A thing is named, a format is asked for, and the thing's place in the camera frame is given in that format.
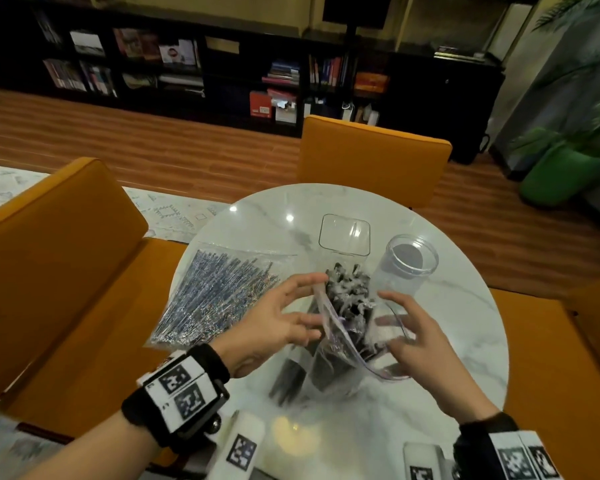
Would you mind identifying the person's left hand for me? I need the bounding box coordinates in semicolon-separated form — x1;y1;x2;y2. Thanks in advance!
211;273;329;379

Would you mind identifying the person's right hand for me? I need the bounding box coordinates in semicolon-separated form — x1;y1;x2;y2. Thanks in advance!
375;290;501;425

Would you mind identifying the bunch of silver straws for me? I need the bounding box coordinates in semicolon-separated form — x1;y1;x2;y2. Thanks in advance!
152;249;281;345

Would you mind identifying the clear zip bag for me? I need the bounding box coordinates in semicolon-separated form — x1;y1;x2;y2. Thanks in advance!
267;262;416;411
147;242;299;351

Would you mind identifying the bunch of black straws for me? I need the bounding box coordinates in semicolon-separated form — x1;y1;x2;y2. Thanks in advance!
269;263;381;405

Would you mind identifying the round clear plastic cup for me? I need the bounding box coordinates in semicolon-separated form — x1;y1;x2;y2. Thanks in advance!
372;233;440;301

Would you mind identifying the square transparent container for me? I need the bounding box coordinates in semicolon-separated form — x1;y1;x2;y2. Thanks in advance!
318;213;372;268

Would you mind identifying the person's left forearm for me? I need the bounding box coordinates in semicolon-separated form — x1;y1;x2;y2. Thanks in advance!
19;412;161;480

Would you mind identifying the black wristband with marker tags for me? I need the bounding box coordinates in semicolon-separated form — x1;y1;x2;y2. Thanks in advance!
121;343;231;448
452;412;563;480

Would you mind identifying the orange upholstered chair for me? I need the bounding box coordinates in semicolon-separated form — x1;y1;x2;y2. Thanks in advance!
297;114;453;209
489;269;600;480
0;157;189;441

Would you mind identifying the red box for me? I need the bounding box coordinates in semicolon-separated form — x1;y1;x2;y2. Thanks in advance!
249;91;273;119

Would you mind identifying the green plant pot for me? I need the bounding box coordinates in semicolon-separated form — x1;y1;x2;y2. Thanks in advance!
519;142;600;208

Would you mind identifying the green palm plant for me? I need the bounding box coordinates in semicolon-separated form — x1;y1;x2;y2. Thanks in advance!
509;0;600;161

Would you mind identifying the flat stack of books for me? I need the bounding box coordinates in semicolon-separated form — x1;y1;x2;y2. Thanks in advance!
262;59;301;87

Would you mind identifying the long black bookshelf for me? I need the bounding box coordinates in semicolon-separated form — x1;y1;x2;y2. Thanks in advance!
0;0;506;165

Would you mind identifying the row of standing books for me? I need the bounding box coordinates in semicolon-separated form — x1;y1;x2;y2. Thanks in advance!
309;55;349;88

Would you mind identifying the stack of orange books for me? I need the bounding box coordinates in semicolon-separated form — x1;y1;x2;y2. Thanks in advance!
353;72;391;94

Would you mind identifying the black monitor on stand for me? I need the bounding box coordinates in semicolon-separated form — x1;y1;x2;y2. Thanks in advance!
322;0;393;45

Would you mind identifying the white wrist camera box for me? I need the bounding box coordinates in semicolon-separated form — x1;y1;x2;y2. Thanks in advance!
207;409;267;480
402;442;456;480

